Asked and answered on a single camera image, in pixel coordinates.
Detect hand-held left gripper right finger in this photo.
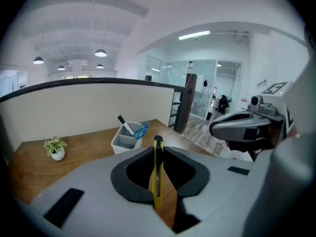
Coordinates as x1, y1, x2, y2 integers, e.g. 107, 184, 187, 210
162, 146, 269, 235

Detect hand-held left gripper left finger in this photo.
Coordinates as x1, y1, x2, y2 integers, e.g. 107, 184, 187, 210
29, 146, 174, 237

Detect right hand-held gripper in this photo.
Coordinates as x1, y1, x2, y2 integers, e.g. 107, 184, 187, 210
209, 81, 301, 162

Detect yellow utility knife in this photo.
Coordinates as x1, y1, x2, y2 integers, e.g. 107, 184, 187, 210
151, 135, 164, 208

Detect black metal railing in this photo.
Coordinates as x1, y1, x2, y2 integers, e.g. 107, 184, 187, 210
168, 90, 184, 128

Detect white desk organizer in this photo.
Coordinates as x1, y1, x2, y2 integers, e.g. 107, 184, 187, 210
111, 121, 147, 156

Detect small potted plant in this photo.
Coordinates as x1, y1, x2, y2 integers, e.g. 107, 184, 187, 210
43, 135, 68, 161

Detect black and white marker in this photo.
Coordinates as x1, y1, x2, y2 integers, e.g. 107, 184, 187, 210
117, 115, 135, 137

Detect ceiling tube light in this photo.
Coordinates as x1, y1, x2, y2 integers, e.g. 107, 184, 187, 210
178, 31, 211, 40

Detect window with greenery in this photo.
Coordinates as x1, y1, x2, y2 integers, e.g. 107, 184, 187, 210
64, 75, 101, 80

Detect grey gripper-mounted camera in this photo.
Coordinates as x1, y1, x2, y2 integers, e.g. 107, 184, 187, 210
247, 95, 277, 116

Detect brown wooden post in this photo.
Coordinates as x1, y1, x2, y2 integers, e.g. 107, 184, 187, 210
173, 73, 198, 134

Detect glass partition wall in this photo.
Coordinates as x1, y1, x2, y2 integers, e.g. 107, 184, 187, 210
145, 55, 243, 121

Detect blue handled scissors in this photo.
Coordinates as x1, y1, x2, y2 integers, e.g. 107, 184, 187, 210
133, 121, 150, 140

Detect beige partition with black rail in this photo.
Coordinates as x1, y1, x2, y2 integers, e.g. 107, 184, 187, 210
0, 78, 193, 163

